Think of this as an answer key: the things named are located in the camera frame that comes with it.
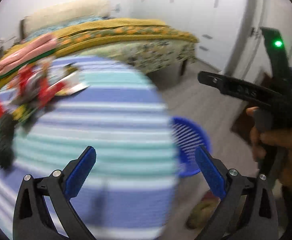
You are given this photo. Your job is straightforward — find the long red snack wrapper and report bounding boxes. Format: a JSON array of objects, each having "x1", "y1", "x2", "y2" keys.
[{"x1": 37, "y1": 77, "x2": 65, "y2": 108}]

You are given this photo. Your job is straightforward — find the red white paper box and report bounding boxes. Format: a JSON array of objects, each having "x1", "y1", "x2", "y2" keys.
[{"x1": 55, "y1": 75, "x2": 89, "y2": 96}]

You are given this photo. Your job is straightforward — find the green gold wrapper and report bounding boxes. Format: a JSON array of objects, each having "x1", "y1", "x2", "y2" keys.
[{"x1": 63, "y1": 63, "x2": 79, "y2": 76}]

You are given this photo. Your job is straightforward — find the crushed red soda can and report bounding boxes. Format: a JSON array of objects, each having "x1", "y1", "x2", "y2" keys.
[{"x1": 18, "y1": 66, "x2": 42, "y2": 99}]

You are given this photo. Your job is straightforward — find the person's right hand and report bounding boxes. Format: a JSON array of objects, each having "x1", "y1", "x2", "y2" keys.
[{"x1": 246, "y1": 107, "x2": 292, "y2": 193}]

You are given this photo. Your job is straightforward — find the green slipper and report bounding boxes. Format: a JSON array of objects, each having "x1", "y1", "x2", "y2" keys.
[{"x1": 186, "y1": 198, "x2": 220, "y2": 230}]

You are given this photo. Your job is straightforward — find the striped blue green tablecloth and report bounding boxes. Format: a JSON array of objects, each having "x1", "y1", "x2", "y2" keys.
[{"x1": 0, "y1": 56, "x2": 177, "y2": 239}]

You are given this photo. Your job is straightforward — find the blue plastic waste basket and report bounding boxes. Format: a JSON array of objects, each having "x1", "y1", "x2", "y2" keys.
[{"x1": 171, "y1": 116, "x2": 211, "y2": 178}]

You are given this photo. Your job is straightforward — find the white wardrobe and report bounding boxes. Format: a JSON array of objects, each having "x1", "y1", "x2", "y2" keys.
[{"x1": 132, "y1": 0, "x2": 247, "y2": 71}]

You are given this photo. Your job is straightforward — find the bed with floral sheet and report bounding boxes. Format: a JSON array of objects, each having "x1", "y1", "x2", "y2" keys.
[{"x1": 0, "y1": 0, "x2": 200, "y2": 100}]

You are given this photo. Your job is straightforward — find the folded pink blanket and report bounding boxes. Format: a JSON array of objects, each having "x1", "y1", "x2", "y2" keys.
[{"x1": 0, "y1": 33, "x2": 57, "y2": 80}]

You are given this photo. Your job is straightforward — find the mustard yellow blanket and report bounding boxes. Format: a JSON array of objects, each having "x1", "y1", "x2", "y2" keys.
[{"x1": 0, "y1": 18, "x2": 199, "y2": 89}]

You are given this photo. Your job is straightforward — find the beige padded headboard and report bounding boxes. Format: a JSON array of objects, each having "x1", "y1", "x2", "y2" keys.
[{"x1": 21, "y1": 0, "x2": 111, "y2": 38}]

